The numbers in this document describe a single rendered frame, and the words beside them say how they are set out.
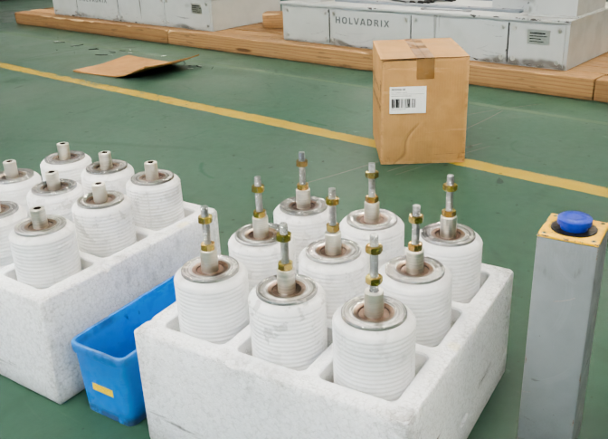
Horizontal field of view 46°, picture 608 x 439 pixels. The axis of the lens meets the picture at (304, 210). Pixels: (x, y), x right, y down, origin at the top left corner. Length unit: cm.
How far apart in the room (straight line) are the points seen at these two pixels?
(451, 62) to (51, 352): 131
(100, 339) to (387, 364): 49
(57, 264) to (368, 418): 55
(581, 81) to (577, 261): 195
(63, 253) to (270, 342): 40
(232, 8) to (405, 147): 227
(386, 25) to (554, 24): 75
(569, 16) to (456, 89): 101
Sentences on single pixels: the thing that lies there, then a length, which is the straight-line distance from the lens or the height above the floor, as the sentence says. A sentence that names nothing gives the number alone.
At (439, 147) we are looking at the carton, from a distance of 205.
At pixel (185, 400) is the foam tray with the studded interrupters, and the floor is 10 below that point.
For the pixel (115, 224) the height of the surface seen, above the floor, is 22.
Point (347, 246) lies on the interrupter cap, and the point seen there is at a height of 25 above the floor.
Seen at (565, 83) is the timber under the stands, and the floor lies 5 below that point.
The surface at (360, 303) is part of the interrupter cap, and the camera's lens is 84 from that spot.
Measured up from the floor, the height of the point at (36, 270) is 20.
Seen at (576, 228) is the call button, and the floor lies 32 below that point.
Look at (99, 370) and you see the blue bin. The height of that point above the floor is 9.
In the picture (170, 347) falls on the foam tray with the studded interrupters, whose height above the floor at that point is 17.
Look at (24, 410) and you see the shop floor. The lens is 119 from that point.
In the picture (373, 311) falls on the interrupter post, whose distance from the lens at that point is 81.
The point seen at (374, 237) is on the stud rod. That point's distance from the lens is 78.
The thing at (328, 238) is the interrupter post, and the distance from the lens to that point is 95.
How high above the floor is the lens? 68
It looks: 23 degrees down
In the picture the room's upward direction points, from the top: 2 degrees counter-clockwise
